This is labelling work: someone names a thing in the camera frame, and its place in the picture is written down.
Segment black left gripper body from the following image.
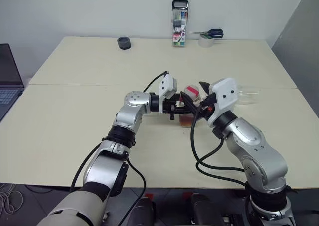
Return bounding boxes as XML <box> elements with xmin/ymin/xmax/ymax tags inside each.
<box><xmin>162</xmin><ymin>93</ymin><xmax>185</xmax><ymax>121</ymax></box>

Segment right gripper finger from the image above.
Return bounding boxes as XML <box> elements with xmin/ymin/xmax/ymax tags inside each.
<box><xmin>198</xmin><ymin>81</ymin><xmax>211</xmax><ymax>95</ymax></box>

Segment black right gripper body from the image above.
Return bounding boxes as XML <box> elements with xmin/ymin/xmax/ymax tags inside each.
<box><xmin>200</xmin><ymin>93</ymin><xmax>217</xmax><ymax>120</ymax></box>

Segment clear tape roll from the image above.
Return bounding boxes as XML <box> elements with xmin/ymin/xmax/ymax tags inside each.
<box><xmin>198</xmin><ymin>34</ymin><xmax>215</xmax><ymax>48</ymax></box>

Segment marker pen case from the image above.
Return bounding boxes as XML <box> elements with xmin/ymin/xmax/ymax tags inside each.
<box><xmin>171</xmin><ymin>0</ymin><xmax>189</xmax><ymax>48</ymax></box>

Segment black round cap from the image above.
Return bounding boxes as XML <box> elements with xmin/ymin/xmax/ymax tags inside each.
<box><xmin>117</xmin><ymin>36</ymin><xmax>132</xmax><ymax>51</ymax></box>

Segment dark rounded shape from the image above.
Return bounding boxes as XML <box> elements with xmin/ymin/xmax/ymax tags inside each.
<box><xmin>190</xmin><ymin>193</ymin><xmax>226</xmax><ymax>226</ymax></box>
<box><xmin>130</xmin><ymin>197</ymin><xmax>157</xmax><ymax>226</ymax></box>

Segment dark grey laptop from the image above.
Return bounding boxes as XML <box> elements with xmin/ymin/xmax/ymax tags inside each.
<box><xmin>0</xmin><ymin>43</ymin><xmax>25</xmax><ymax>122</ymax></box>

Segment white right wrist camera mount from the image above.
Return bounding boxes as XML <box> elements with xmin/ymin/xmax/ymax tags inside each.
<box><xmin>207</xmin><ymin>77</ymin><xmax>240</xmax><ymax>127</ymax></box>

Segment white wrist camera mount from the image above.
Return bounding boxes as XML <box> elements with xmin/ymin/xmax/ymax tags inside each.
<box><xmin>158</xmin><ymin>73</ymin><xmax>179</xmax><ymax>112</ymax></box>
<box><xmin>207</xmin><ymin>77</ymin><xmax>240</xmax><ymax>127</ymax></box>

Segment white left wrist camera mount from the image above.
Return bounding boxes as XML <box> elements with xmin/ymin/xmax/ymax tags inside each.
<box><xmin>158</xmin><ymin>73</ymin><xmax>179</xmax><ymax>112</ymax></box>

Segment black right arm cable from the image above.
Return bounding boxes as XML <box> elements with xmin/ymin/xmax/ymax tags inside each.
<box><xmin>189</xmin><ymin>106</ymin><xmax>248</xmax><ymax>187</ymax></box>

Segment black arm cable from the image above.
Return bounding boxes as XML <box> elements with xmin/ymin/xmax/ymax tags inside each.
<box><xmin>189</xmin><ymin>106</ymin><xmax>248</xmax><ymax>187</ymax></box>
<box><xmin>69</xmin><ymin>70</ymin><xmax>170</xmax><ymax>226</ymax></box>

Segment blue-handled scissors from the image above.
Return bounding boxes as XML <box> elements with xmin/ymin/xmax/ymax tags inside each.
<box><xmin>189</xmin><ymin>28</ymin><xmax>224</xmax><ymax>39</ymax></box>

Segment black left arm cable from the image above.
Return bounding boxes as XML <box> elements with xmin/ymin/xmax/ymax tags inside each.
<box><xmin>69</xmin><ymin>70</ymin><xmax>170</xmax><ymax>226</ymax></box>

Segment white floor cord bundle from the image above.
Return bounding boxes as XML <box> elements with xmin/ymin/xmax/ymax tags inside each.
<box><xmin>0</xmin><ymin>183</ymin><xmax>24</xmax><ymax>216</ymax></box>

